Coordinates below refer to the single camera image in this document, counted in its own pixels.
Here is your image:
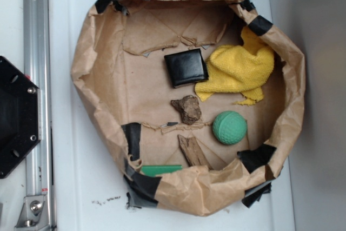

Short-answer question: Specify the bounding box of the yellow cloth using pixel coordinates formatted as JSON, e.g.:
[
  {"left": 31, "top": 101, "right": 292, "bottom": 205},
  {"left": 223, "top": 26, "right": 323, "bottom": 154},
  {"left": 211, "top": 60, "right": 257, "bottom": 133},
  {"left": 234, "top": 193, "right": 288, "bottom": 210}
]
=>
[{"left": 195, "top": 27, "right": 274, "bottom": 105}]

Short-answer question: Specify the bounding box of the black box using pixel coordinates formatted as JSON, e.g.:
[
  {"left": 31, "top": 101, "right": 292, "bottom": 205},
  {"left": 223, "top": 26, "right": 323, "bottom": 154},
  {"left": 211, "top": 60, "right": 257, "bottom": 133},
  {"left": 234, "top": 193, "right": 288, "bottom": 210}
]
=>
[{"left": 164, "top": 49, "right": 209, "bottom": 88}]

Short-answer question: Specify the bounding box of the brown paper bag bin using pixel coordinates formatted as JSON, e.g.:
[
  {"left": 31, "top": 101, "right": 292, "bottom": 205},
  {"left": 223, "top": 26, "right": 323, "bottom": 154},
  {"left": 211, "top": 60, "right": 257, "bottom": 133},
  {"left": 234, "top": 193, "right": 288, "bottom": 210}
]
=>
[{"left": 71, "top": 0, "right": 305, "bottom": 216}]

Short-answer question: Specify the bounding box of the green foam ball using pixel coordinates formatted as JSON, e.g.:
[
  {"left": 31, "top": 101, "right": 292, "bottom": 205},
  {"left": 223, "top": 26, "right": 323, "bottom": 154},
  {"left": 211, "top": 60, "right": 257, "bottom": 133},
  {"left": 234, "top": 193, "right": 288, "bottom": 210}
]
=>
[{"left": 212, "top": 111, "right": 247, "bottom": 145}]

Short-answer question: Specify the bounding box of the aluminium frame rail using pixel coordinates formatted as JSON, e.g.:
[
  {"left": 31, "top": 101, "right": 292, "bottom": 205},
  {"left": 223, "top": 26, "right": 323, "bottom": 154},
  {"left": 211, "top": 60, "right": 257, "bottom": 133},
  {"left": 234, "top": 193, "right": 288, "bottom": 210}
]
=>
[{"left": 23, "top": 0, "right": 56, "bottom": 230}]

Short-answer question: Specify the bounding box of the brown wood piece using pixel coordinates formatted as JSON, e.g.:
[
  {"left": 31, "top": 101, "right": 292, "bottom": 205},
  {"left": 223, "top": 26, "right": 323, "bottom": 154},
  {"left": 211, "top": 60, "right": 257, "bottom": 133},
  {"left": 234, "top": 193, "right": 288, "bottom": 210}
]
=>
[{"left": 178, "top": 135, "right": 213, "bottom": 170}]

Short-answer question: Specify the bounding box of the green flat plastic piece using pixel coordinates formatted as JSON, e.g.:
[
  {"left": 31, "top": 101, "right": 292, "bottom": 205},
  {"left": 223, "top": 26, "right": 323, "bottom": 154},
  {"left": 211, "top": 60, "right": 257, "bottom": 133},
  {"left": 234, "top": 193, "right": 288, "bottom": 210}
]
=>
[{"left": 141, "top": 165, "right": 183, "bottom": 177}]

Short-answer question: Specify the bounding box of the metal corner bracket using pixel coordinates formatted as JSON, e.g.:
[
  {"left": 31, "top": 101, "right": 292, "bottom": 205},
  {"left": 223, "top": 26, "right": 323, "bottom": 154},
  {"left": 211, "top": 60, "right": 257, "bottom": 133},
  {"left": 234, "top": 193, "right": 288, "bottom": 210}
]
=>
[{"left": 14, "top": 195, "right": 51, "bottom": 231}]

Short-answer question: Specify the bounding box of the brown rock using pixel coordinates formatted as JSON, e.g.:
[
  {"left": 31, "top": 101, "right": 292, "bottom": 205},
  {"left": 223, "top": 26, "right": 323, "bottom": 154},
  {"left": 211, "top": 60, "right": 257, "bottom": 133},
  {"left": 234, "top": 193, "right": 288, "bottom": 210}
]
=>
[{"left": 170, "top": 95, "right": 202, "bottom": 125}]

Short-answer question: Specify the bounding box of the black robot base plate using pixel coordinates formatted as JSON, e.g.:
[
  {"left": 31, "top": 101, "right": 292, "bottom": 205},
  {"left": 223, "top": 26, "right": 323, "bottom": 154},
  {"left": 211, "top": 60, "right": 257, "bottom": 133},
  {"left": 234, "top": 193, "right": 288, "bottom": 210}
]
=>
[{"left": 1, "top": 56, "right": 40, "bottom": 179}]

